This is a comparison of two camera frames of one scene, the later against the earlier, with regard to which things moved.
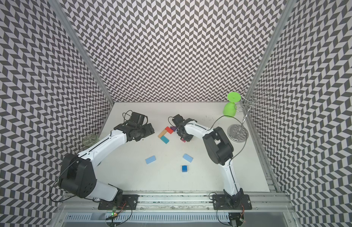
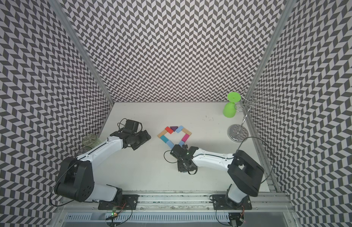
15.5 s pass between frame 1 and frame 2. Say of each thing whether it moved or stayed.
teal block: stayed
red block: stayed
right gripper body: moved
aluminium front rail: stayed
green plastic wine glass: stayed
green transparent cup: stayed
